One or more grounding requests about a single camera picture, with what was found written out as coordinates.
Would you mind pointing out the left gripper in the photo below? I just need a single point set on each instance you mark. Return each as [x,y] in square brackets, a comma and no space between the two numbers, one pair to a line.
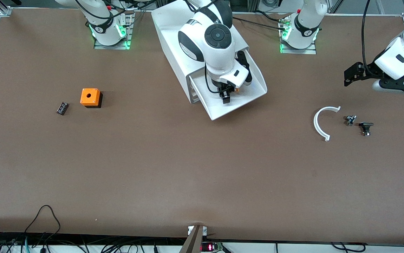
[369,69]

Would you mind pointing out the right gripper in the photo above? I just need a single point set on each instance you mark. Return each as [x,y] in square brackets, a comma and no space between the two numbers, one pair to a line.
[224,90]

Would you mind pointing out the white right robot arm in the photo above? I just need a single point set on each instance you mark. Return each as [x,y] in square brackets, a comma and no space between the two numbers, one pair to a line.
[219,35]

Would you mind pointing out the small metal fitting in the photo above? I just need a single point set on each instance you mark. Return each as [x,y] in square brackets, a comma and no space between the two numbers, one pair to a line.
[350,120]

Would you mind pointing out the black round knob part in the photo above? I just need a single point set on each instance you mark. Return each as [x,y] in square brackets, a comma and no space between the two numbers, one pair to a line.
[365,127]

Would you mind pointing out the white curved plastic arc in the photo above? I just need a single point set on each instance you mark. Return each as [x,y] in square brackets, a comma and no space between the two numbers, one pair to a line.
[316,124]

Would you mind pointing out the orange box with hole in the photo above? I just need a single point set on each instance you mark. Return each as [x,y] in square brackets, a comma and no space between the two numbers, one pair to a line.
[90,96]

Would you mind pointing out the device with red light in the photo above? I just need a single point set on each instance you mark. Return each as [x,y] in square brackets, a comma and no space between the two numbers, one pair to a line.
[210,247]

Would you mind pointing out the small black contact block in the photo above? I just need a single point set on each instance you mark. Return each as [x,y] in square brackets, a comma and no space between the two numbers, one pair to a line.
[62,108]

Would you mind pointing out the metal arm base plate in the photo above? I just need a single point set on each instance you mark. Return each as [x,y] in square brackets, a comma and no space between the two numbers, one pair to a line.
[126,38]
[298,51]

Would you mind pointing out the brown camera mount bar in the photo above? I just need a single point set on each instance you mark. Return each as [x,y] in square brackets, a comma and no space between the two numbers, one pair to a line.
[193,240]

